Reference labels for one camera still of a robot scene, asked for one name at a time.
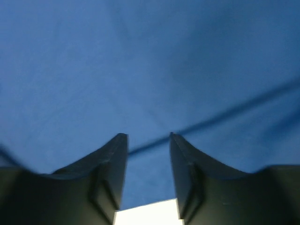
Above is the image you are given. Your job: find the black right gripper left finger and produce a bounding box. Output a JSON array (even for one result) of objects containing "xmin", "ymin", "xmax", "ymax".
[{"xmin": 0, "ymin": 133, "xmax": 128, "ymax": 225}]

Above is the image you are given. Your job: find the blue surgical drape cloth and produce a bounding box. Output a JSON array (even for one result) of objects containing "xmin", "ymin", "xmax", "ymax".
[{"xmin": 0, "ymin": 0, "xmax": 300, "ymax": 209}]

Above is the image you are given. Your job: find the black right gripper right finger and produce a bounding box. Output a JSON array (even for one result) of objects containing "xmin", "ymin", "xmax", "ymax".
[{"xmin": 170, "ymin": 133, "xmax": 300, "ymax": 225}]

